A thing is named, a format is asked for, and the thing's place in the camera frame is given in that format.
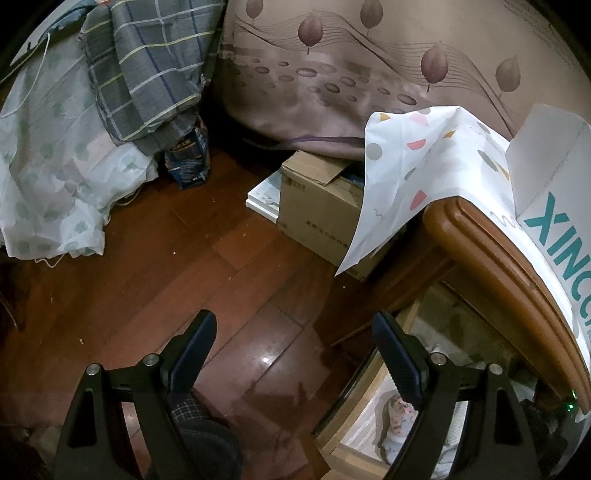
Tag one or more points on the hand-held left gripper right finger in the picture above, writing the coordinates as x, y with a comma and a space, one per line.
399, 364

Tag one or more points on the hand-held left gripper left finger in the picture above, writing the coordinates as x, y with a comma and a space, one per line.
191, 364

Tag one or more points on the wooden drawer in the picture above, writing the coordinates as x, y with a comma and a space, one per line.
344, 454

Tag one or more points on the white drawer liner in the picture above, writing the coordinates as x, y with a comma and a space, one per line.
364, 424

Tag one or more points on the white floral cloth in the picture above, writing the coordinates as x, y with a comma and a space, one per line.
397, 420

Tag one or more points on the dark plaid slipper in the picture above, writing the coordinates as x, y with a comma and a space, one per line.
207, 438

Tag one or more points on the wooden nightstand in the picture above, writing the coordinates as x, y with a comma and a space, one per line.
485, 244

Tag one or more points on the brown cardboard box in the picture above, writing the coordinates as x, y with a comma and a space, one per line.
314, 207

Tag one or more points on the white patterned cover cloth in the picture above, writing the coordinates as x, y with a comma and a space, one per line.
415, 161

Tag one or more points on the blue packet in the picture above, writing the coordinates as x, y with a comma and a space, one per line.
187, 157

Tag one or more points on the white sheer net cloth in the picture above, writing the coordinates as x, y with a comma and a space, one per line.
46, 161

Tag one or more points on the white shoe box teal print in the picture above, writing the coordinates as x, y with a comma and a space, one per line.
554, 152

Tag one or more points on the brown leaf print mattress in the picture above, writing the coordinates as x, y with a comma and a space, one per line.
346, 92

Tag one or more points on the grey plaid blanket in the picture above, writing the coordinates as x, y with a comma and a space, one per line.
138, 69

